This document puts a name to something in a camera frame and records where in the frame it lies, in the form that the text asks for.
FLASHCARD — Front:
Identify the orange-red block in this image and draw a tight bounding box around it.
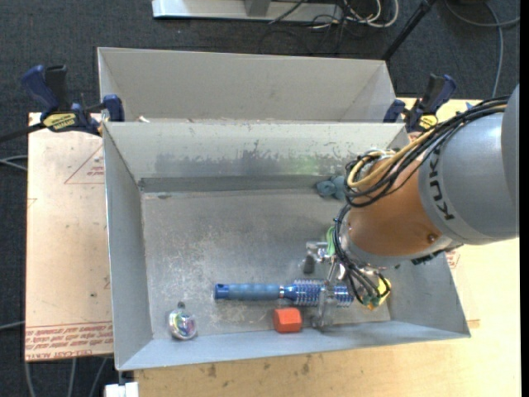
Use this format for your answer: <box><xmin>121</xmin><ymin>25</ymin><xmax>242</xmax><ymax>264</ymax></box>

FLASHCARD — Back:
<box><xmin>272</xmin><ymin>307</ymin><xmax>304</xmax><ymax>334</ymax></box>

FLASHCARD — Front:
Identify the grey metal bin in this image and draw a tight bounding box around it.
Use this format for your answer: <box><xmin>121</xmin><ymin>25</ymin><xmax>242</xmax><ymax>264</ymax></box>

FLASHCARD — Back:
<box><xmin>97</xmin><ymin>46</ymin><xmax>471</xmax><ymax>371</ymax></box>

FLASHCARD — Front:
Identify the blue-grey crumpled cloth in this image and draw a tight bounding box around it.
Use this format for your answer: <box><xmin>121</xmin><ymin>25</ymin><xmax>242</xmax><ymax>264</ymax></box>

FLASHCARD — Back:
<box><xmin>315</xmin><ymin>175</ymin><xmax>347</xmax><ymax>200</ymax></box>

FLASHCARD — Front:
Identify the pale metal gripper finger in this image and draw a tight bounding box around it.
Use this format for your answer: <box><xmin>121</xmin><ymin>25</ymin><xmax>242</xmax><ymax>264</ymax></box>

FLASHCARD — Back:
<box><xmin>312</xmin><ymin>292</ymin><xmax>325</xmax><ymax>330</ymax></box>
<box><xmin>323</xmin><ymin>280</ymin><xmax>334</xmax><ymax>328</ymax></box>

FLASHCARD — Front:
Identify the shiny silver round ornament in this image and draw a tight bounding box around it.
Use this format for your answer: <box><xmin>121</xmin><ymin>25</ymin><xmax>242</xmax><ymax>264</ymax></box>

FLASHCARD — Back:
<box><xmin>166</xmin><ymin>302</ymin><xmax>199</xmax><ymax>342</ymax></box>

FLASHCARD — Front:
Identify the blue hair brush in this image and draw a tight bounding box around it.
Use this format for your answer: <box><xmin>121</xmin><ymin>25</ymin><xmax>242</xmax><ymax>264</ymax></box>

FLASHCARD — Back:
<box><xmin>213</xmin><ymin>278</ymin><xmax>355</xmax><ymax>309</ymax></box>

